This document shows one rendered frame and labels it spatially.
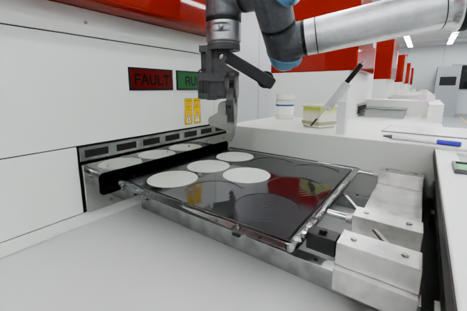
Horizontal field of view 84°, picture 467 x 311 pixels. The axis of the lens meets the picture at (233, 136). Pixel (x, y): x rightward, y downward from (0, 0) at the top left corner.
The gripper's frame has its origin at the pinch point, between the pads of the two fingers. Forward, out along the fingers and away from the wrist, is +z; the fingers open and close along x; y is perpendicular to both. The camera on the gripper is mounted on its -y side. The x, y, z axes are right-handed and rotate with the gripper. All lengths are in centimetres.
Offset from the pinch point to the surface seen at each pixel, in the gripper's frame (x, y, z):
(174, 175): 7.5, 11.7, 7.3
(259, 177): 6.7, -6.2, 7.3
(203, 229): 16.3, 3.5, 14.1
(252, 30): -315, 11, -88
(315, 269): 26.2, -14.1, 12.9
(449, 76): -1024, -692, -52
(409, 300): 34.3, -21.2, 9.5
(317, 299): 28.7, -14.0, 15.3
